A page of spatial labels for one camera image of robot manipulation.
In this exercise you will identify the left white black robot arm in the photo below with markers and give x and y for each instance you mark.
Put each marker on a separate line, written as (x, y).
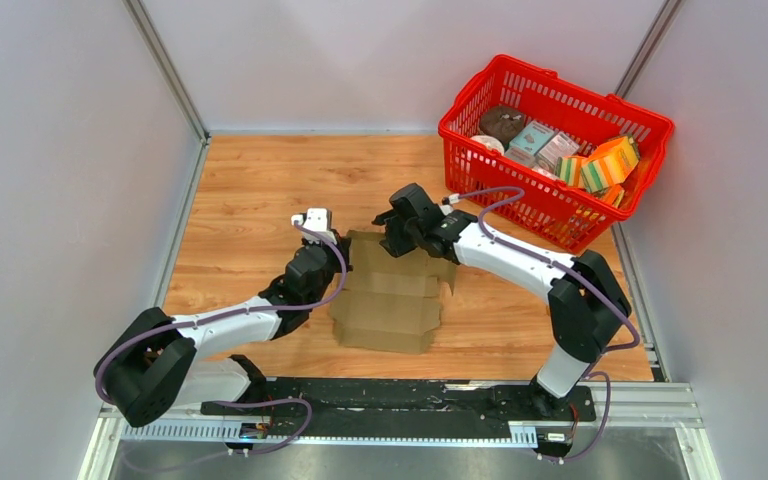
(163, 361)

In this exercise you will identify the right aluminium corner post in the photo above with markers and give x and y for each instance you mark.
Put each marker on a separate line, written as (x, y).
(650, 42)

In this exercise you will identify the aluminium frame corner post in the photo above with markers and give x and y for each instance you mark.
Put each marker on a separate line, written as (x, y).
(152, 38)

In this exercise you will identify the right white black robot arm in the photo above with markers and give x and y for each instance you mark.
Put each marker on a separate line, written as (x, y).
(587, 306)

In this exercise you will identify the red plastic basket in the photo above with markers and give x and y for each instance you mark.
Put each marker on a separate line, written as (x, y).
(567, 217)

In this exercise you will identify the green orange striped pack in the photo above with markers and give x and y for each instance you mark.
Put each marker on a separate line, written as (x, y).
(569, 170)

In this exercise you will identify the brown cardboard paper box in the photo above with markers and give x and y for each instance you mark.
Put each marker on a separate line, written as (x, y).
(389, 304)

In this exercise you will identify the grey white small box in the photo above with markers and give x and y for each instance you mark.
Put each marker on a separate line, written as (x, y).
(560, 145)

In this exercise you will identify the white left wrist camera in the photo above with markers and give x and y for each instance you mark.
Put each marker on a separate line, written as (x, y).
(315, 219)

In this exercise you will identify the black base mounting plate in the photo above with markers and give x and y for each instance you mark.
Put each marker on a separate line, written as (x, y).
(420, 409)

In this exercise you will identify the brown round packaged item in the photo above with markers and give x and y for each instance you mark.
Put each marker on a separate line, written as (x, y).
(503, 123)

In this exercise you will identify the teal small box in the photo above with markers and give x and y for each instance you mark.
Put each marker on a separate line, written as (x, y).
(531, 138)

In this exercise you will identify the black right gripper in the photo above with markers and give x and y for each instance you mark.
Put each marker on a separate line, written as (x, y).
(393, 244)

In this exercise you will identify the white round container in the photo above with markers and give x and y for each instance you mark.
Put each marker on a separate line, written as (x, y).
(489, 142)

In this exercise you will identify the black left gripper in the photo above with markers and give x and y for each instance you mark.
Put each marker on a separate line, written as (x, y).
(333, 248)

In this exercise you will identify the orange green striped box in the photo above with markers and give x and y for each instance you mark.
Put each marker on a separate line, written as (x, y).
(610, 164)

